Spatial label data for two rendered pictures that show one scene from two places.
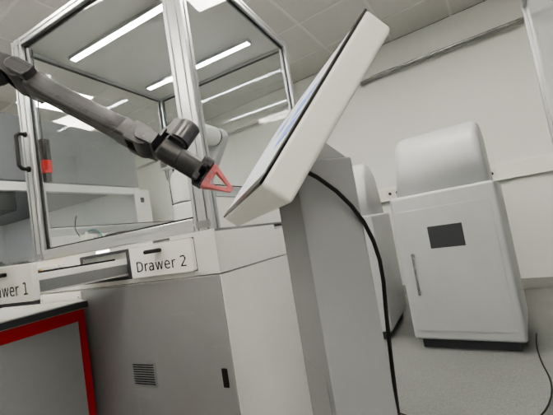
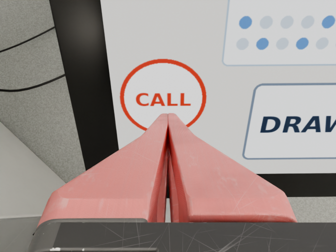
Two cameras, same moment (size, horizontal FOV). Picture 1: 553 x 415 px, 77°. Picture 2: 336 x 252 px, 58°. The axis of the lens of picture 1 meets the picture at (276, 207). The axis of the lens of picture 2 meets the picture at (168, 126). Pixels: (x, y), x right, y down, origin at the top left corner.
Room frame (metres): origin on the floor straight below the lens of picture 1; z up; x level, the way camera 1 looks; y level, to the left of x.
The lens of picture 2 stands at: (0.89, 0.14, 1.15)
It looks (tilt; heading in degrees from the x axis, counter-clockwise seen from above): 75 degrees down; 284
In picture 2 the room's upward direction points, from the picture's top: straight up
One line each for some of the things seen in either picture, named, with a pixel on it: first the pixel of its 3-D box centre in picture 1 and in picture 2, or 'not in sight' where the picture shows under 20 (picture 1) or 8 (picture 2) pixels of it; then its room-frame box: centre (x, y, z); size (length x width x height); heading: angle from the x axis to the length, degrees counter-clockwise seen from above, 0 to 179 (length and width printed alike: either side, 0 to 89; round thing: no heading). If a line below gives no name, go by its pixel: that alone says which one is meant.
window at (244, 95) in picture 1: (254, 99); not in sight; (1.55, 0.02, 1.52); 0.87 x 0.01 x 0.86; 153
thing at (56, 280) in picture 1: (75, 275); not in sight; (1.26, 0.76, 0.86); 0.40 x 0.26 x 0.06; 153
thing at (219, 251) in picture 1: (192, 251); not in sight; (1.77, 0.45, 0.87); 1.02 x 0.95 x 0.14; 63
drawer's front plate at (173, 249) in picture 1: (161, 258); not in sight; (1.22, 0.43, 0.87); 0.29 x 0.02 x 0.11; 63
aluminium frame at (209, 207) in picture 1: (176, 138); not in sight; (1.77, 0.46, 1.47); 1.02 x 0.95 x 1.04; 63
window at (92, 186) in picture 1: (96, 118); not in sight; (1.37, 0.66, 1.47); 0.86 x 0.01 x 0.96; 63
